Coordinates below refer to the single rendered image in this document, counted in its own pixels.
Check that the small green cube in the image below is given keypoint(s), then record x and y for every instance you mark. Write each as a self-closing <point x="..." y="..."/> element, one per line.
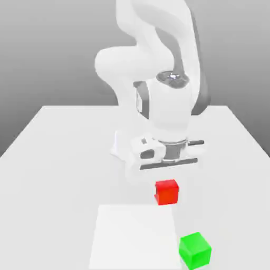
<point x="195" y="251"/>

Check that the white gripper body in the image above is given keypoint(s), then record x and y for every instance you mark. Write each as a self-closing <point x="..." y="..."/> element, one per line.
<point x="147" y="172"/>

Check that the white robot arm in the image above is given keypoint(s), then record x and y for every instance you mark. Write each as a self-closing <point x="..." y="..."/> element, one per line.
<point x="168" y="105"/>

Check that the small red cube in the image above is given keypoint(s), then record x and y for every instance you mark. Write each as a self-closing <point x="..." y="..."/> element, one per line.
<point x="167" y="193"/>

